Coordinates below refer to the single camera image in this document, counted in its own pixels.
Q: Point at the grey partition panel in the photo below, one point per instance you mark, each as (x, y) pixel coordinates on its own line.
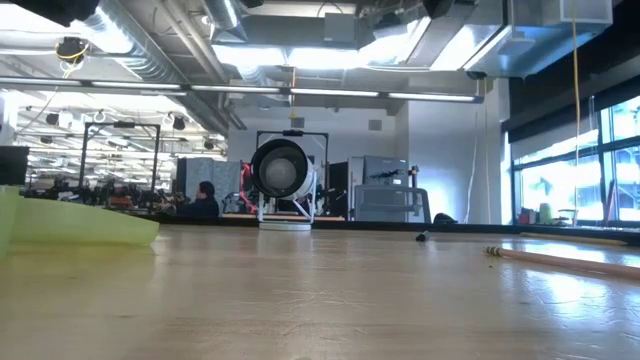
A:
(220, 175)

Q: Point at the grey ceiling unit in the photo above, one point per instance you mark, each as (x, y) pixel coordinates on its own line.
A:
(340, 27)

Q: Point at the green bottle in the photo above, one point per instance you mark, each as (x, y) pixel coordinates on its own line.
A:
(545, 214)

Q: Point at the black gantry stand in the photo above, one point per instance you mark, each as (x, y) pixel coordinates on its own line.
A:
(85, 150)

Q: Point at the black monitor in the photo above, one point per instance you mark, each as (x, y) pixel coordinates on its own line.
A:
(14, 165)

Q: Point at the red container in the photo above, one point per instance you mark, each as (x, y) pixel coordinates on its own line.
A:
(527, 216)

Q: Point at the distant cluttered workbench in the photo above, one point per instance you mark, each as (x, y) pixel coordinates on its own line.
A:
(75, 195)

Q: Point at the small black cap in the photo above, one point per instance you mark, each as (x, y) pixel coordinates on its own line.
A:
(422, 236)

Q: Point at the black screen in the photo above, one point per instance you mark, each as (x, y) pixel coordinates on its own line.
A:
(339, 190)

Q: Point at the person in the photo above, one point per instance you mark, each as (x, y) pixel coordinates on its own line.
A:
(205, 202)

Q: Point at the ceiling tube light bar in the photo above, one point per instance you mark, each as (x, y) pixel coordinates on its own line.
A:
(330, 92)

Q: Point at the green translucent supply box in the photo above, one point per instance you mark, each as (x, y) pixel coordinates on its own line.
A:
(80, 225)

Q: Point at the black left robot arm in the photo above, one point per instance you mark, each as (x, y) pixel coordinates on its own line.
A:
(55, 10)

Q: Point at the grey cabinet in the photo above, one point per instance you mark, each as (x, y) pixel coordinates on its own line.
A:
(385, 170)

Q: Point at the black rounded object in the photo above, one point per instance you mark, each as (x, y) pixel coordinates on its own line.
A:
(445, 218)

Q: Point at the grey wall panel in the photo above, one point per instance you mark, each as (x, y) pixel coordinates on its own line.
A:
(297, 122)

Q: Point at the silver spiral air duct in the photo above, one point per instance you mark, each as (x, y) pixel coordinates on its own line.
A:
(140, 45)

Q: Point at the natural wood pencil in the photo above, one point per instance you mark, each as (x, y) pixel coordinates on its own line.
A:
(550, 261)

